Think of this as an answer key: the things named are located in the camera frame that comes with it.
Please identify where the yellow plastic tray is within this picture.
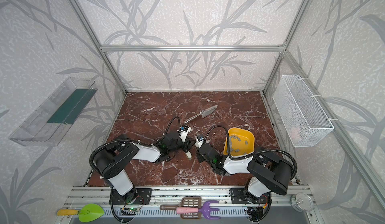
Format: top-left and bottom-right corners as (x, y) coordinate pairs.
(223, 127), (255, 156)

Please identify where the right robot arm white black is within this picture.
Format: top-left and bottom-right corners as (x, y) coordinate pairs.
(195, 127), (298, 203)

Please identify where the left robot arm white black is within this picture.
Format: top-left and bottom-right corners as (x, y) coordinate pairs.
(89, 131), (196, 197)

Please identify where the silver metal trowel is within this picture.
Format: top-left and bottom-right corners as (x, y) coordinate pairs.
(184, 105), (218, 124)

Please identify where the brown toy spatula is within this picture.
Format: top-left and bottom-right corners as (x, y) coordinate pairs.
(160, 197), (202, 219)

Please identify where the pink object in basket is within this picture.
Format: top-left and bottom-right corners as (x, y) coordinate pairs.
(289, 127), (301, 144)

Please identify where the round metal tin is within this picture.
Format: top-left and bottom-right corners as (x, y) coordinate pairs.
(290, 193), (314, 213)

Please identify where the green sponge in bin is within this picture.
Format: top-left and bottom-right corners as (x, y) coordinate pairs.
(47, 88), (98, 124)

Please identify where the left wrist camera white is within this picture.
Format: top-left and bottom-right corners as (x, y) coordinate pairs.
(179, 125), (192, 143)

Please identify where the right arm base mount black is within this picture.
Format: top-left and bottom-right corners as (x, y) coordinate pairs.
(229, 188), (271, 205)

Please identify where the purple toy rake pink handle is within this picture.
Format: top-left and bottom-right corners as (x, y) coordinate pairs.
(175, 200), (221, 221)

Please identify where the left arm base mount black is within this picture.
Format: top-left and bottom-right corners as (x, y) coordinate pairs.
(109, 188), (152, 205)

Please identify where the white wire mesh basket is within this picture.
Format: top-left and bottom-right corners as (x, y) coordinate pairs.
(273, 75), (334, 148)

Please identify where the green toy shovel yellow handle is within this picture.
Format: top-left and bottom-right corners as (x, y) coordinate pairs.
(56, 204), (104, 223)

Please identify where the clear plastic wall bin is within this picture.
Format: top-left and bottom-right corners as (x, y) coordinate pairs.
(9, 77), (98, 147)

